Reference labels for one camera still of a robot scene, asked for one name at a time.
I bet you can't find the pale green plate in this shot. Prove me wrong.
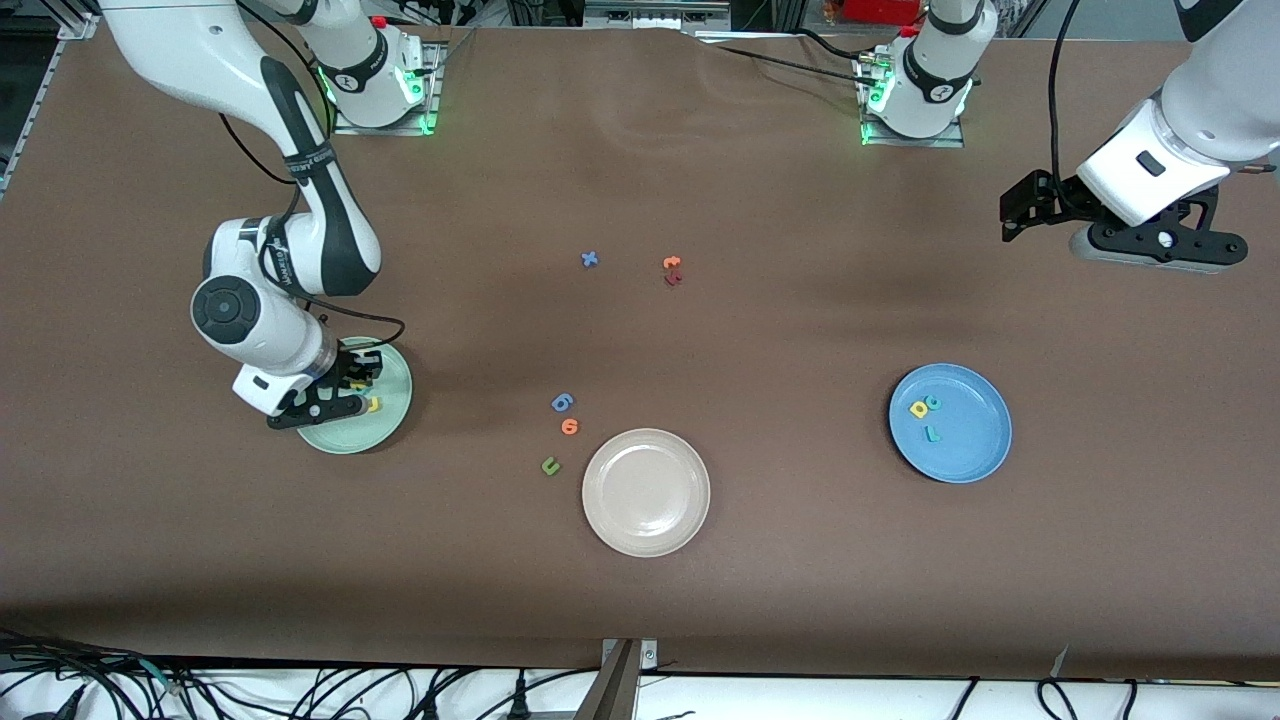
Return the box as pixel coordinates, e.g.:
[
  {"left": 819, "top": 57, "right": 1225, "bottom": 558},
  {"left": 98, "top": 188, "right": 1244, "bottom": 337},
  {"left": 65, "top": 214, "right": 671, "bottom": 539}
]
[{"left": 296, "top": 336, "right": 414, "bottom": 455}]

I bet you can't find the red box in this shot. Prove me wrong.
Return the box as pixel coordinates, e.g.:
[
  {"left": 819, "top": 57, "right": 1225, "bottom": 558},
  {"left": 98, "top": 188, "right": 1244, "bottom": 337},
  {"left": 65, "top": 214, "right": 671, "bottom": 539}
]
[{"left": 845, "top": 0, "right": 923, "bottom": 26}]

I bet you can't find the blue plate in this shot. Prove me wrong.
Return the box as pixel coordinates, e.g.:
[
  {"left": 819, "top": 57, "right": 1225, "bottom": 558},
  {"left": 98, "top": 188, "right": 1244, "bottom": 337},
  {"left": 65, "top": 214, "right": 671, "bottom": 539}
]
[{"left": 888, "top": 363, "right": 1013, "bottom": 485}]

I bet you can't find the beige plate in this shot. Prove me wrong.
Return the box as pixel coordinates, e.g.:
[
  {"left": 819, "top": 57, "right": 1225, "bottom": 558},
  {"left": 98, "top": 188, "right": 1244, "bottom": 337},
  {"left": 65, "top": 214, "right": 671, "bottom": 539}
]
[{"left": 582, "top": 428, "right": 712, "bottom": 558}]

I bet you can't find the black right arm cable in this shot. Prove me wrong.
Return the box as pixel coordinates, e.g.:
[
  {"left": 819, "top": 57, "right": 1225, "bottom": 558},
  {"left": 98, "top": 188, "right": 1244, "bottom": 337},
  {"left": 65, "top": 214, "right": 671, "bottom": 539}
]
[{"left": 218, "top": 110, "right": 406, "bottom": 348}]

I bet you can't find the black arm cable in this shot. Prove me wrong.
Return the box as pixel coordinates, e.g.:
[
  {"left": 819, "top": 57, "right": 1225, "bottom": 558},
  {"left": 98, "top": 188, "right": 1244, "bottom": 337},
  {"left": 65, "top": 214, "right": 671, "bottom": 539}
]
[
  {"left": 218, "top": 110, "right": 406, "bottom": 348},
  {"left": 1047, "top": 0, "right": 1083, "bottom": 186}
]

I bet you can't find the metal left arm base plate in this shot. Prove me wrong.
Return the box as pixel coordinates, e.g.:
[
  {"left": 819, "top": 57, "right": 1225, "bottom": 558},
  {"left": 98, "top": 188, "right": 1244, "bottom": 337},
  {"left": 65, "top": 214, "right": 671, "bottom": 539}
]
[{"left": 860, "top": 50, "right": 967, "bottom": 149}]

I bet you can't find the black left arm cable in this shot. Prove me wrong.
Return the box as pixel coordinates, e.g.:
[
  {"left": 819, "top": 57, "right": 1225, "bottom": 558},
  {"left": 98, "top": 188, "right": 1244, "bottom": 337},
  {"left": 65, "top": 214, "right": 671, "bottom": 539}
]
[{"left": 1047, "top": 0, "right": 1083, "bottom": 186}]

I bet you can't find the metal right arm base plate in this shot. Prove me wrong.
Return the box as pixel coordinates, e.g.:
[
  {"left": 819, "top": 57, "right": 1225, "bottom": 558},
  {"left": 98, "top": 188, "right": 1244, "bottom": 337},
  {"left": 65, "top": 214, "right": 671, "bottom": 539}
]
[{"left": 333, "top": 28, "right": 443, "bottom": 137}]

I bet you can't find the thin black table cable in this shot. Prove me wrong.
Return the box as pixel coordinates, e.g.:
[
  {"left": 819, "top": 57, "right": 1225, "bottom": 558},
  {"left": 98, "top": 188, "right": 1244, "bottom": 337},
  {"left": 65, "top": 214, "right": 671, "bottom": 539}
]
[{"left": 700, "top": 28, "right": 873, "bottom": 83}]

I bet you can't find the aluminium frame rail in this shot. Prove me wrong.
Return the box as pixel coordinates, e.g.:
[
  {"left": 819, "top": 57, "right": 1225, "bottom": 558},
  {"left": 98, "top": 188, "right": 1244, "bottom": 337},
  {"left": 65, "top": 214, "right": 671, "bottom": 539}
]
[{"left": 0, "top": 40, "right": 53, "bottom": 196}]

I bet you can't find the aluminium profile post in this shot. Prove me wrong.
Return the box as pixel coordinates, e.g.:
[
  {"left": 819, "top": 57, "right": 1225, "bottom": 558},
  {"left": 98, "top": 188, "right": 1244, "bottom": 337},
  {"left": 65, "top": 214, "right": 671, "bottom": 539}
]
[{"left": 574, "top": 638, "right": 643, "bottom": 720}]

